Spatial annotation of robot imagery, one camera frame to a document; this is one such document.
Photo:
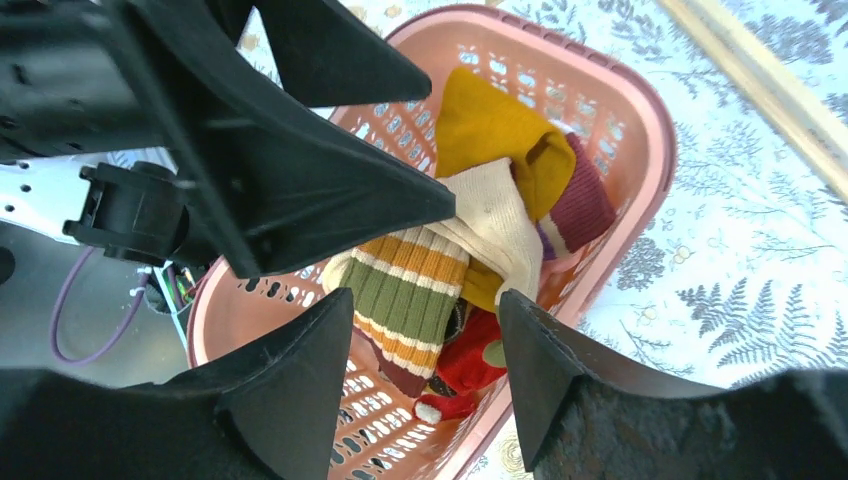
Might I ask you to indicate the red snowflake sock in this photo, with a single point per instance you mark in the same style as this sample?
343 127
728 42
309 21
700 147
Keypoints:
470 363

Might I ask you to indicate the beige maroon striped sock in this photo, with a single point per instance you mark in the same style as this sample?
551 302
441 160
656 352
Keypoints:
405 286

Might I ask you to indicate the pink laundry basket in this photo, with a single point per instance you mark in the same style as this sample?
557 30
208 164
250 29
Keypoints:
626 132

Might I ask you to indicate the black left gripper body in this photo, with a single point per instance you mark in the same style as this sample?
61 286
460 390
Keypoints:
68 85

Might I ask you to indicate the beige purple striped sock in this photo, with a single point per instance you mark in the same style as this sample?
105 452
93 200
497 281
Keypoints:
582 213

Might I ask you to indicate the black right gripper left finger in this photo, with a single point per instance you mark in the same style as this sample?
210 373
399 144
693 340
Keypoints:
267 410

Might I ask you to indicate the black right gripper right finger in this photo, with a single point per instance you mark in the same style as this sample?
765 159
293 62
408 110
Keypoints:
584 411

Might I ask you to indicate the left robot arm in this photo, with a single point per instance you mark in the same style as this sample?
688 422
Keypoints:
119 201

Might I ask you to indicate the mustard yellow sock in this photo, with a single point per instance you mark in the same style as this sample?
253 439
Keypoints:
506 166

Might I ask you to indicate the wooden clothes rack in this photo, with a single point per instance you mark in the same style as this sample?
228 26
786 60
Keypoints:
791 108

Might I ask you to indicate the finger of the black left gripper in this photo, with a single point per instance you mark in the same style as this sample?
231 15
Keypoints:
268 183
326 56

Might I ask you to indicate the floral patterned mat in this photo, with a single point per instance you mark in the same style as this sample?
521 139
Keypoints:
744 270

